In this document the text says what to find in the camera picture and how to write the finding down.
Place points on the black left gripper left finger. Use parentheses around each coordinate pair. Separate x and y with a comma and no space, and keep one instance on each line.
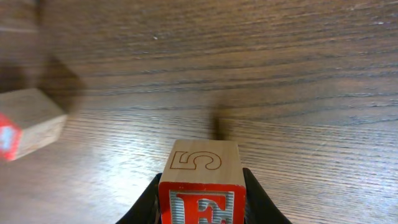
(146,210)

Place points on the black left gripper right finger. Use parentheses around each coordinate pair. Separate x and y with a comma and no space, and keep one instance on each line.
(259,208)

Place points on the red E block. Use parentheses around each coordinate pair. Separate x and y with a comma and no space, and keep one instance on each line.
(203,182)

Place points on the red block blurred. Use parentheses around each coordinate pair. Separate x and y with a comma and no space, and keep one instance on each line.
(30,120)

